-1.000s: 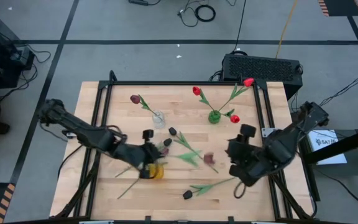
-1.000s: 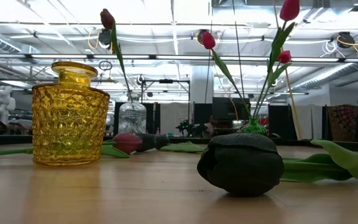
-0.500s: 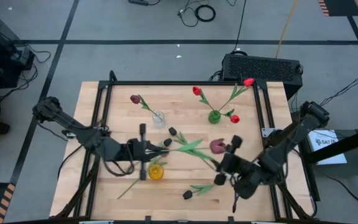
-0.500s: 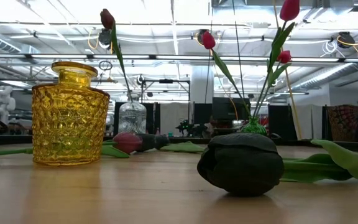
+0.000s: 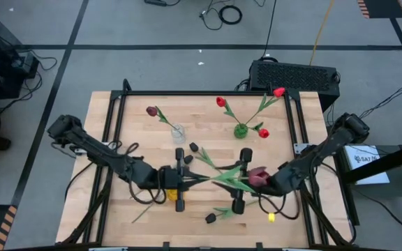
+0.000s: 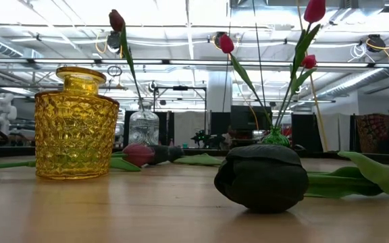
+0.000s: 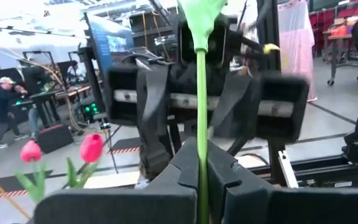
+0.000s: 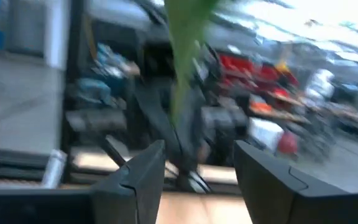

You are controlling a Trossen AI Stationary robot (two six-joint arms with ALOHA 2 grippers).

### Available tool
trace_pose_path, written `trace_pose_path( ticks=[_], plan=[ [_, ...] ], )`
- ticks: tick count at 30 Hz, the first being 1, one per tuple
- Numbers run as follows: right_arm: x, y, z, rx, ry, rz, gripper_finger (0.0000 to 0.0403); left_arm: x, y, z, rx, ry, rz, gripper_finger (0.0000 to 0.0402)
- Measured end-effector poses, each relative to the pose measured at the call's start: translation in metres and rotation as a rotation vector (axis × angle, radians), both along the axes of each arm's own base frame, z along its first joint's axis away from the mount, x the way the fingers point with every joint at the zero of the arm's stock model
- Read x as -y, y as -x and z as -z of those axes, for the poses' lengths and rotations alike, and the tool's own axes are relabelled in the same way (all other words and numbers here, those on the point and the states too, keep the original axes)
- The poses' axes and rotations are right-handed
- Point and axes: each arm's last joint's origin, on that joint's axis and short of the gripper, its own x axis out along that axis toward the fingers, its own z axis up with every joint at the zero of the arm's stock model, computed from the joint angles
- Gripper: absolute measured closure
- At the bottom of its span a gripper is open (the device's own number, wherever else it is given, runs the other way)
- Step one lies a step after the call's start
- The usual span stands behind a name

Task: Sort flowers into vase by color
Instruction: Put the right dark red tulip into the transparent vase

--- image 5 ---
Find white paper sheet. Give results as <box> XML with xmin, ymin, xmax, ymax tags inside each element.
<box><xmin>343</xmin><ymin>144</ymin><xmax>391</xmax><ymax>185</ymax></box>

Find black hanging cable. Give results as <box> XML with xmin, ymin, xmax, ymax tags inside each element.
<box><xmin>262</xmin><ymin>0</ymin><xmax>278</xmax><ymax>59</ymax></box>

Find coiled black cable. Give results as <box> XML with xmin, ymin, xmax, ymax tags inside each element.
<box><xmin>218</xmin><ymin>5</ymin><xmax>243</xmax><ymax>25</ymax></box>

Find red artificial tulip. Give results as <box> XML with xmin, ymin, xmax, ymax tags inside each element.
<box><xmin>248</xmin><ymin>121</ymin><xmax>270</xmax><ymax>139</ymax></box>
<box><xmin>216</xmin><ymin>96</ymin><xmax>243</xmax><ymax>126</ymax></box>
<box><xmin>243</xmin><ymin>86</ymin><xmax>286</xmax><ymax>126</ymax></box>

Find green glass vase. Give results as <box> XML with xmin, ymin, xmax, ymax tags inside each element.
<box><xmin>234</xmin><ymin>123</ymin><xmax>249</xmax><ymax>140</ymax></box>

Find black computer case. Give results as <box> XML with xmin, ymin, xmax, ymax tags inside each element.
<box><xmin>248</xmin><ymin>59</ymin><xmax>341</xmax><ymax>113</ymax></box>

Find loose black cable with plug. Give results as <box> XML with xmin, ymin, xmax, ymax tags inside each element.
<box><xmin>198</xmin><ymin>0</ymin><xmax>230</xmax><ymax>31</ymax></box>

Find black power strip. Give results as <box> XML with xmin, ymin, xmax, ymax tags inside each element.
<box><xmin>144</xmin><ymin>0</ymin><xmax>181</xmax><ymax>7</ymax></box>

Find black metal stand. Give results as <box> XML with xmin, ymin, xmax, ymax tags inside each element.
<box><xmin>336</xmin><ymin>139</ymin><xmax>402</xmax><ymax>227</ymax></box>

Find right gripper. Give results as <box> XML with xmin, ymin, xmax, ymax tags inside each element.
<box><xmin>216</xmin><ymin>149</ymin><xmax>285</xmax><ymax>215</ymax></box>

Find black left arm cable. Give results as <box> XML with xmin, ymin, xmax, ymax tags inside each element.
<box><xmin>64</xmin><ymin>160</ymin><xmax>96</xmax><ymax>201</ymax></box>

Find clear glass vase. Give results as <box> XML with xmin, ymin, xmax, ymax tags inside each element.
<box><xmin>171</xmin><ymin>123</ymin><xmax>187</xmax><ymax>145</ymax></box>

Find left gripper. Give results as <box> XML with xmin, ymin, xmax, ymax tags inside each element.
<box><xmin>158</xmin><ymin>147</ymin><xmax>211</xmax><ymax>213</ymax></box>

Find black floor cables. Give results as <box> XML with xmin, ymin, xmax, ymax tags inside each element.
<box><xmin>357</xmin><ymin>79</ymin><xmax>402</xmax><ymax>119</ymax></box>
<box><xmin>0</xmin><ymin>48</ymin><xmax>59</xmax><ymax>112</ymax></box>

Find black aluminium table frame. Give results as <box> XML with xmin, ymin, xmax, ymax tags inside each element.
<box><xmin>56</xmin><ymin>78</ymin><xmax>355</xmax><ymax>251</ymax></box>

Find silver mounting plate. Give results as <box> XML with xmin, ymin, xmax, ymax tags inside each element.
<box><xmin>293</xmin><ymin>142</ymin><xmax>309</xmax><ymax>155</ymax></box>

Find yellow hanging cable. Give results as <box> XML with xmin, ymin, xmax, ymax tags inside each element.
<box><xmin>308</xmin><ymin>0</ymin><xmax>336</xmax><ymax>66</ymax></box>

